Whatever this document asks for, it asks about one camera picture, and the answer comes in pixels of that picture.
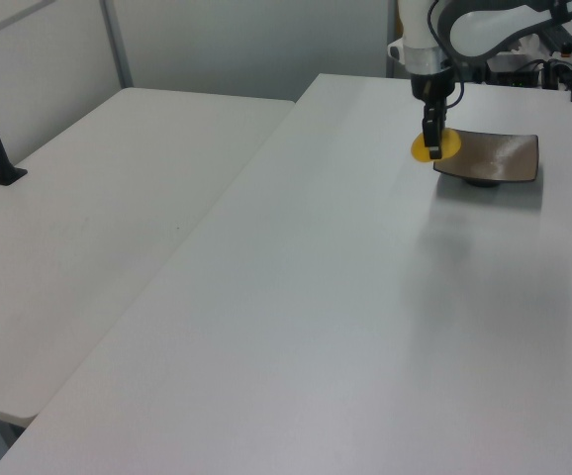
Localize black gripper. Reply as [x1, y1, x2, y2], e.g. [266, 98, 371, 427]
[409, 64, 455, 161]

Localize yellow round disc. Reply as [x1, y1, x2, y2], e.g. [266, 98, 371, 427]
[410, 128, 463, 165]

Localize brown square ceramic plate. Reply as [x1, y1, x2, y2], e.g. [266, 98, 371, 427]
[431, 129, 541, 188]

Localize black electronics box green lights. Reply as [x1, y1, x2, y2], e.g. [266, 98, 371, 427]
[491, 67, 547, 89]

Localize white tissue box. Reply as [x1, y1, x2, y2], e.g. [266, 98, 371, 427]
[486, 33, 543, 71]

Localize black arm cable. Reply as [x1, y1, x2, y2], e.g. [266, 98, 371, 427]
[426, 0, 466, 108]

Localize grey partition frame post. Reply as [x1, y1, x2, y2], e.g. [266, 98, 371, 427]
[99, 0, 135, 91]

